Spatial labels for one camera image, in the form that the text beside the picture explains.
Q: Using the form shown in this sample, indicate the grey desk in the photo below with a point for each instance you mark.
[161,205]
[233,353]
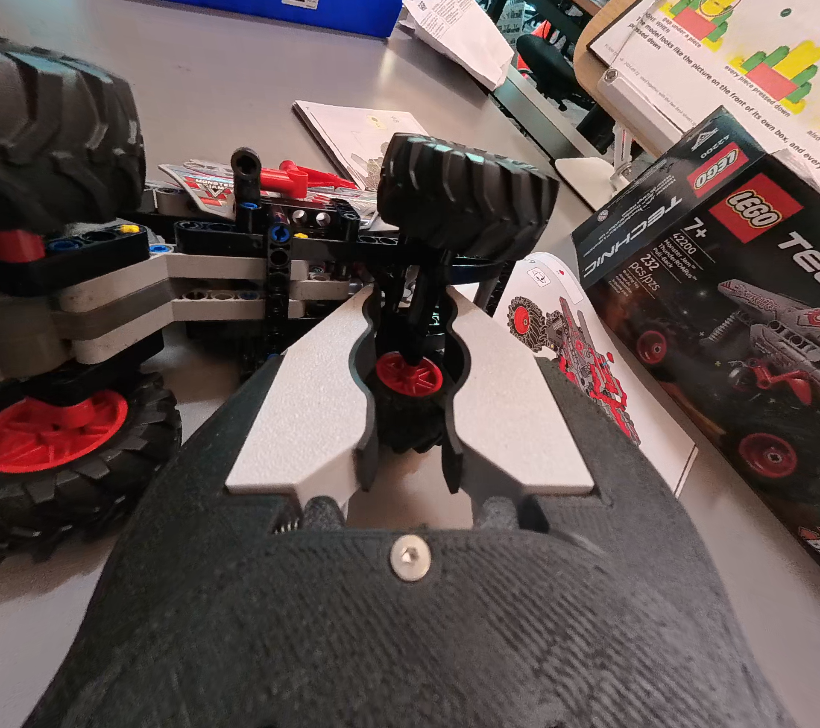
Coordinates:
[224,75]

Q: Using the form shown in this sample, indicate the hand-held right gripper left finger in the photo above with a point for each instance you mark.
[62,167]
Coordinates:
[294,420]

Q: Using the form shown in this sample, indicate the black red toy monster truck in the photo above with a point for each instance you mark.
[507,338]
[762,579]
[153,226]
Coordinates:
[467,196]

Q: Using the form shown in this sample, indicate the white paper bag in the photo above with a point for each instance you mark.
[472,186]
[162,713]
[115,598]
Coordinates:
[461,30]

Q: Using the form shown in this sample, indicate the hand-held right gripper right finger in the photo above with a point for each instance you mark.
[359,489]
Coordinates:
[519,420]

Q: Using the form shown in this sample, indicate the white instruction booklet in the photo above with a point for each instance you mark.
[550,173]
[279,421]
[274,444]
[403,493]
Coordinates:
[660,440]

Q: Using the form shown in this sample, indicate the black toy set box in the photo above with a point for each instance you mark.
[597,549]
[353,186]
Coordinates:
[704,292]

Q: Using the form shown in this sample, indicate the black office chair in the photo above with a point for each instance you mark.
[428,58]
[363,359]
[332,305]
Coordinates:
[551,68]

